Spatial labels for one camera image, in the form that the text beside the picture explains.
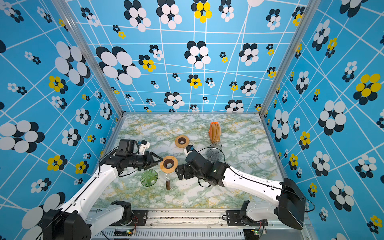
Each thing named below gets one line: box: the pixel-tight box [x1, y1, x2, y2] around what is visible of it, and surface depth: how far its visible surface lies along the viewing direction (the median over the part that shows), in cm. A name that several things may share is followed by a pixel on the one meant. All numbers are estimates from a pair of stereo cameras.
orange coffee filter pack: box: [208, 121, 222, 144], surface depth 101 cm
